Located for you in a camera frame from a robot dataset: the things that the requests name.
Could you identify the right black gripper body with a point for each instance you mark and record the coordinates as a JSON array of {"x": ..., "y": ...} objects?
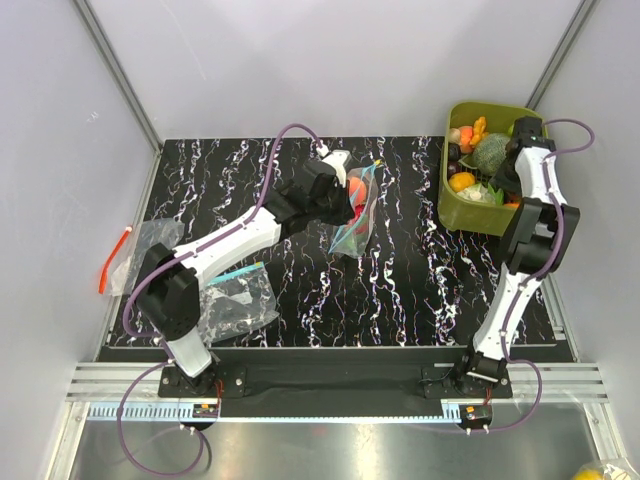
[{"x": 507, "y": 179}]

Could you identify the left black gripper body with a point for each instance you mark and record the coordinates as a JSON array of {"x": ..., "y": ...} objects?
[{"x": 332, "y": 210}]

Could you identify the red dragon fruit toy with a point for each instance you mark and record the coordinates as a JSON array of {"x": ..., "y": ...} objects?
[{"x": 361, "y": 223}]

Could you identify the clear bag teal zipper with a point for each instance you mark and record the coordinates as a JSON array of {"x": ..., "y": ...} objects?
[{"x": 352, "y": 238}]

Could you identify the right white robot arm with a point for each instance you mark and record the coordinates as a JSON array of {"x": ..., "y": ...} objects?
[{"x": 533, "y": 246}]

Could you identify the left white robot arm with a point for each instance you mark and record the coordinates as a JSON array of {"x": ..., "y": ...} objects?
[{"x": 168, "y": 288}]

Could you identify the clear bag on stack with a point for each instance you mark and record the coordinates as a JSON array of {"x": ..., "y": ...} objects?
[{"x": 236, "y": 303}]

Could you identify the clear bag orange zipper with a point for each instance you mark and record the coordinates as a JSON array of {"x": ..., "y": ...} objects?
[{"x": 121, "y": 269}]

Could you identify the white cauliflower toy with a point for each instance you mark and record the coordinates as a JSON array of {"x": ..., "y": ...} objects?
[{"x": 477, "y": 193}]

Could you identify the green cantaloupe melon toy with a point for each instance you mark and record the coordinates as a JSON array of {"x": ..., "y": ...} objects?
[{"x": 490, "y": 153}]

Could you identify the olive green plastic bin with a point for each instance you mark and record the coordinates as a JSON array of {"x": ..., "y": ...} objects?
[{"x": 455, "y": 212}]

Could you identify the black marbled table mat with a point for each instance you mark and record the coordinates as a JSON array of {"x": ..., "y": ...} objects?
[{"x": 417, "y": 283}]

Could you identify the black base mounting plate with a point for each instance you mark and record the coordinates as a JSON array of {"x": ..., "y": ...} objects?
[{"x": 431, "y": 372}]

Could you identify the yellow lemon toy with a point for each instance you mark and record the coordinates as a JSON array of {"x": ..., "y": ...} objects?
[{"x": 589, "y": 473}]

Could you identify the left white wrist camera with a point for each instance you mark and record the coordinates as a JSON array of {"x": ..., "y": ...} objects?
[{"x": 339, "y": 160}]

